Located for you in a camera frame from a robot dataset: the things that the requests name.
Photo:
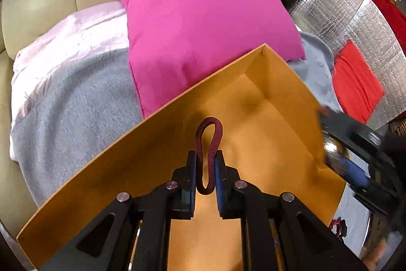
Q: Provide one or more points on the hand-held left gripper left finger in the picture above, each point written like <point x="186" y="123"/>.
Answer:
<point x="191" y="177"/>

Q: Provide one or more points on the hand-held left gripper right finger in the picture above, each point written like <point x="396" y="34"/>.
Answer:
<point x="219" y="179"/>

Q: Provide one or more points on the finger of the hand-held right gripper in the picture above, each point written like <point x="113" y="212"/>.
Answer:
<point x="352" y="131"/>
<point x="347" y="174"/>

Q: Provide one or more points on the brown cardboard box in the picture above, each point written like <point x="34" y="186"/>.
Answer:
<point x="222" y="118"/>

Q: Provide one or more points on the red bead jewelry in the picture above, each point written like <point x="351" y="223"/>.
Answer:
<point x="338" y="226"/>

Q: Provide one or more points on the red cushion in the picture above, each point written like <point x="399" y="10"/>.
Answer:
<point x="357" y="83"/>

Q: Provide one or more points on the silver foil sheet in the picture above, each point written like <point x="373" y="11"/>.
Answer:
<point x="349" y="7"/>

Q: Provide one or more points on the grey fleece blanket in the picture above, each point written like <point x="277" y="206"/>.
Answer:
<point x="79" y="118"/>

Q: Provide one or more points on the pink cushion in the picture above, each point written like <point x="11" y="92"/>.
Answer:
<point x="203" y="33"/>

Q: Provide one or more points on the pale pink blanket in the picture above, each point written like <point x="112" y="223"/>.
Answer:
<point x="63" y="36"/>

